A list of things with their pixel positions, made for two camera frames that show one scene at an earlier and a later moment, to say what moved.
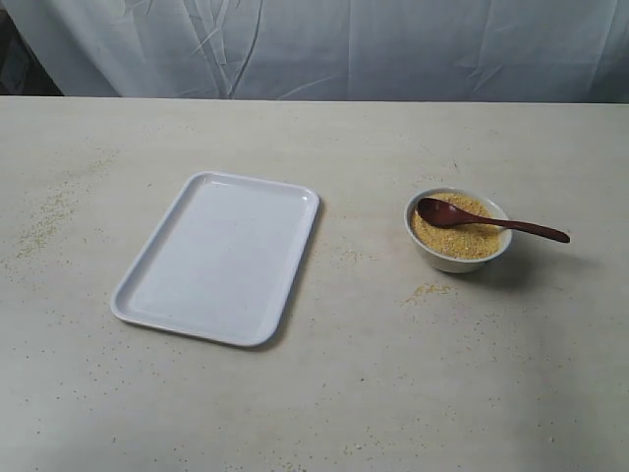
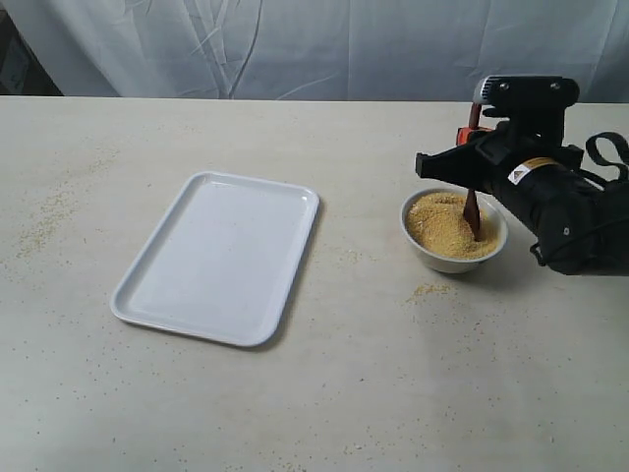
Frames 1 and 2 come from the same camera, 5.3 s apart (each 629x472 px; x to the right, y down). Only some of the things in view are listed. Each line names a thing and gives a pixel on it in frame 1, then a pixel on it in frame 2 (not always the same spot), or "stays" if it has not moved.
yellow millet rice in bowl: (464, 240) stays
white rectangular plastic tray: (222, 261) stays
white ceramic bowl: (448, 264) stays
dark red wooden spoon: (445, 213) -> (472, 206)
